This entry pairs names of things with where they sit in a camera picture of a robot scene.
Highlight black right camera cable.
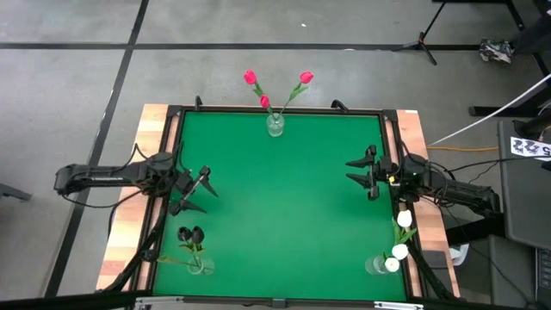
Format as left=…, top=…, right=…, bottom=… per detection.
left=447, top=155, right=530, bottom=184

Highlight white printed marker tag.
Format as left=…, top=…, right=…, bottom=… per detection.
left=510, top=136, right=551, bottom=161

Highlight green table mat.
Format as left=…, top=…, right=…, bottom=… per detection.
left=152, top=110, right=408, bottom=302

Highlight silver metal bracket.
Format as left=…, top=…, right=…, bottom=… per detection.
left=373, top=301, right=425, bottom=310
left=133, top=294, right=184, bottom=309

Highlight grey stand foot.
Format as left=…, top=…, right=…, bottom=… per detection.
left=0, top=183, right=34, bottom=202

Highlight white cable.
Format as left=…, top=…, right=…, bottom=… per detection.
left=428, top=73, right=551, bottom=147

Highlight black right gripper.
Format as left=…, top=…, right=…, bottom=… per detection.
left=344, top=145, right=399, bottom=202

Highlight red artificial tulip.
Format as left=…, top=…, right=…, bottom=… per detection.
left=277, top=70, right=315, bottom=121
left=243, top=69, right=276, bottom=121
left=258, top=93, right=276, bottom=124

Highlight clear glass vase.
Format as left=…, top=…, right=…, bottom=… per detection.
left=266, top=113, right=286, bottom=139
left=187, top=256, right=215, bottom=276
left=364, top=254, right=389, bottom=276

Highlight wooden table side board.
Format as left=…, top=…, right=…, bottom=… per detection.
left=389, top=109, right=461, bottom=298
left=95, top=102, right=180, bottom=294

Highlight white blue-tipped artificial tulip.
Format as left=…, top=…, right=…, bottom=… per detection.
left=390, top=209, right=418, bottom=259
left=381, top=251, right=401, bottom=274
left=389, top=243, right=410, bottom=262

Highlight black tripod stand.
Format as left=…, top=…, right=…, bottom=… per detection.
left=390, top=0, right=449, bottom=66

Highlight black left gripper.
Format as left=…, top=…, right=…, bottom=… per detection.
left=168, top=165, right=220, bottom=216

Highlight person's shoe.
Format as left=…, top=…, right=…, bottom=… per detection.
left=479, top=37, right=516, bottom=65

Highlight black left camera cable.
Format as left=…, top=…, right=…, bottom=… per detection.
left=122, top=142, right=152, bottom=173

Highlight orange cable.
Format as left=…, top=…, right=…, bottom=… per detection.
left=426, top=146, right=499, bottom=153

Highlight person's leg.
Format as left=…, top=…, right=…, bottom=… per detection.
left=511, top=8, right=551, bottom=57

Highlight black artificial tulip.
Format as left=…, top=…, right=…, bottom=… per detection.
left=155, top=226, right=204, bottom=270
left=189, top=225, right=208, bottom=270

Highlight black camera cable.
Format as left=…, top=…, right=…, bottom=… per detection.
left=447, top=155, right=530, bottom=184
left=122, top=142, right=152, bottom=173

